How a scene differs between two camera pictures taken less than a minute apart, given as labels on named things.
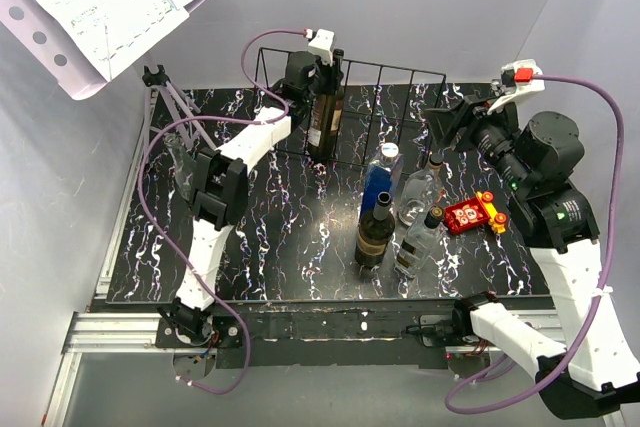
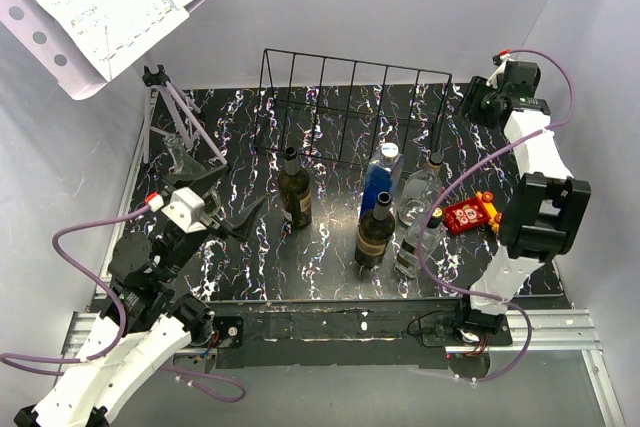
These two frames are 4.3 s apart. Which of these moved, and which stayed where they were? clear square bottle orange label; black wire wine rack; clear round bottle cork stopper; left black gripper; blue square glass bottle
Moved: left black gripper
Stayed: clear round bottle cork stopper; blue square glass bottle; clear square bottle orange label; black wire wine rack
